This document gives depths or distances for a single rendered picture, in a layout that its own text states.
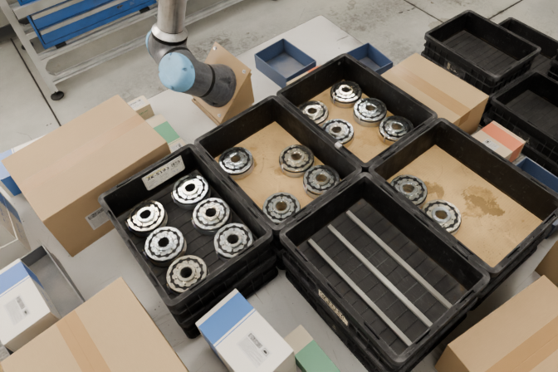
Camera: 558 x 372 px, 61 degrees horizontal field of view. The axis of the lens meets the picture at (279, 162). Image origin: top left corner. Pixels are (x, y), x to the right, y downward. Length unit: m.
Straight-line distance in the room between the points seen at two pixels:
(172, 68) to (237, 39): 1.79
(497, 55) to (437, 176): 1.12
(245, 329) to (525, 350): 0.60
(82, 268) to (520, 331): 1.16
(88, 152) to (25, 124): 1.71
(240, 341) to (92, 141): 0.77
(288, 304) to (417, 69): 0.88
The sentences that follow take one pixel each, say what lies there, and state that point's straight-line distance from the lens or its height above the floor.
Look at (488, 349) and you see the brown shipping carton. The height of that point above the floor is 0.86.
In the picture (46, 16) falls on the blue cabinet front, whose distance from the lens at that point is 3.04.
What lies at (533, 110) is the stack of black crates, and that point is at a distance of 2.38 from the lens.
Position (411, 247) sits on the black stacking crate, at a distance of 1.28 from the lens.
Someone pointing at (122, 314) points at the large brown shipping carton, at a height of 0.90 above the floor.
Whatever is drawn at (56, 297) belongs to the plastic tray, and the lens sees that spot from 1.46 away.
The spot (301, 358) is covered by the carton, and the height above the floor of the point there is 0.76.
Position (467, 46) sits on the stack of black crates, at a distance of 2.46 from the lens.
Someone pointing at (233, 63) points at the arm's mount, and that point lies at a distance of 1.69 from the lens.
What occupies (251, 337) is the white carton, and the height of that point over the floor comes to 0.88.
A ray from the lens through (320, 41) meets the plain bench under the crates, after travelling 2.06.
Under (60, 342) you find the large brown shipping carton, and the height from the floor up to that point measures 0.90.
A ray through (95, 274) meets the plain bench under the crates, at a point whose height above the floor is 0.70.
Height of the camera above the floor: 1.93
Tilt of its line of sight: 51 degrees down
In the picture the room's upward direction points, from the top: 7 degrees counter-clockwise
